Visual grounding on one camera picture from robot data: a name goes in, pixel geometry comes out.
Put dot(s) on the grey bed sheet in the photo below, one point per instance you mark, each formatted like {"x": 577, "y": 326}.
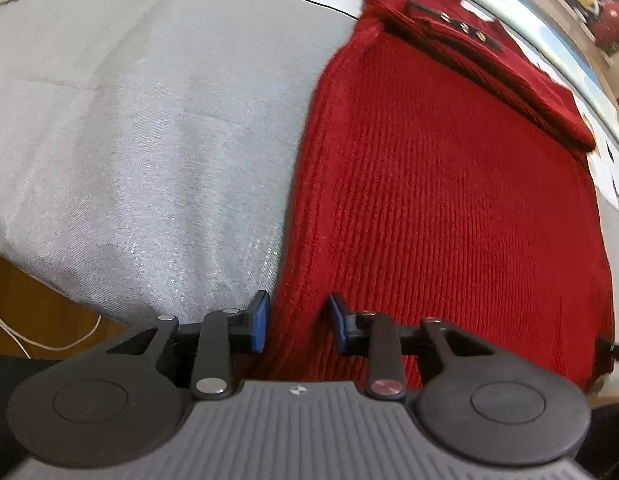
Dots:
{"x": 114, "y": 135}

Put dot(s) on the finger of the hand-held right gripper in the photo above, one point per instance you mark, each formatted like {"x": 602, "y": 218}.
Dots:
{"x": 618, "y": 351}

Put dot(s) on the red knit sweater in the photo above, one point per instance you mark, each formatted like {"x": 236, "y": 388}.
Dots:
{"x": 439, "y": 185}

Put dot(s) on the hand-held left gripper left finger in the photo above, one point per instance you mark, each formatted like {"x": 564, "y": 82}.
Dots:
{"x": 259, "y": 322}

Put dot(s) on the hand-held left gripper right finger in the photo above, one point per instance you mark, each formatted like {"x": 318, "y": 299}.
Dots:
{"x": 338, "y": 324}

